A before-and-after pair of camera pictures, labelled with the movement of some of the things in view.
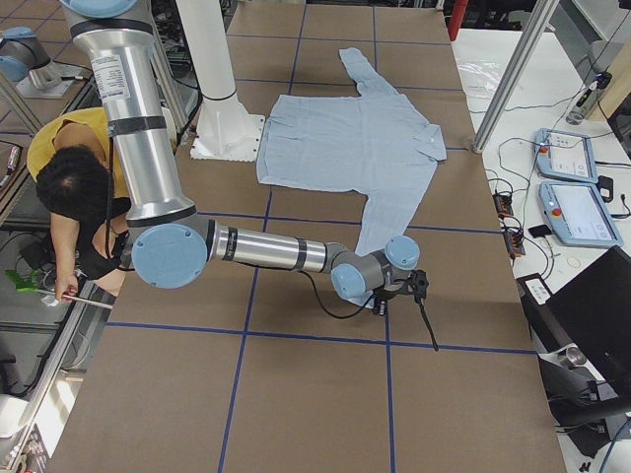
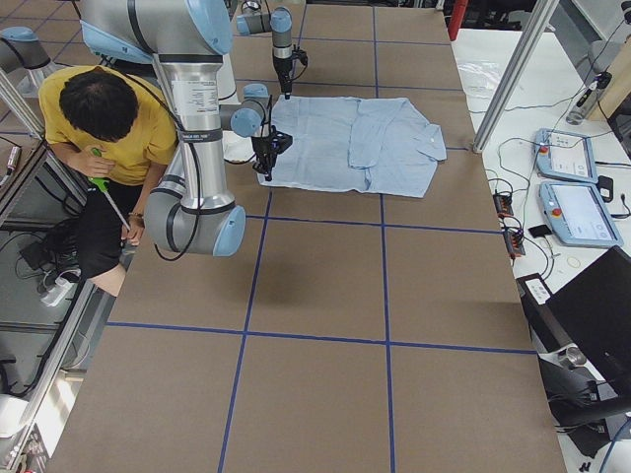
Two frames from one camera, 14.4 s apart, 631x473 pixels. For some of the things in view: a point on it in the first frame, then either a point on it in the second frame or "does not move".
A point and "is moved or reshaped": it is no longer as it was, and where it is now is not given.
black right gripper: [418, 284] to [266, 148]
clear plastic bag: [481, 78] does not move
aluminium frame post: [537, 26] does not move
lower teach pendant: [578, 214] does not move
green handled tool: [22, 285] to [103, 184]
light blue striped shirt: [371, 142] is moved or reshaped
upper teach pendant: [566, 156] does not move
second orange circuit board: [514, 239] does not move
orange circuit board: [504, 204] does not move
